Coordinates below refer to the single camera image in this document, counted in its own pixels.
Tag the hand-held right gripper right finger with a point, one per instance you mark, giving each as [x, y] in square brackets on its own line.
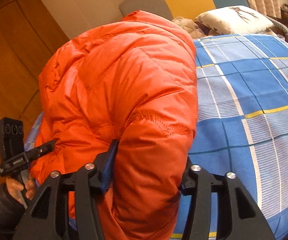
[196, 180]

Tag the grey padded bed rail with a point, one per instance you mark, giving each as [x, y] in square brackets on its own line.
[287, 33]

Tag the cream quilted blanket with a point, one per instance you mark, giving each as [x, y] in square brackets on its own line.
[184, 23]

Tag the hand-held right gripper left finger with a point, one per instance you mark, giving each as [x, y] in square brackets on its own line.
[107, 170]

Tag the white printed pillow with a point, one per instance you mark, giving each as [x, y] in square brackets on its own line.
[229, 21]

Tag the blue plaid bed sheet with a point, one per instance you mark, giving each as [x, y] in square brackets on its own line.
[246, 92]

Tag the person's left hand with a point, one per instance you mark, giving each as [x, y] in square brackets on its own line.
[13, 186]

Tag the orange down jacket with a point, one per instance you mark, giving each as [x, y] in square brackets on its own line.
[121, 80]

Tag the wooden wardrobe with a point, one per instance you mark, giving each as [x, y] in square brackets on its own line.
[14, 55]

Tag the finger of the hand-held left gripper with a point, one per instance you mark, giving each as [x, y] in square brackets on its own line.
[43, 149]

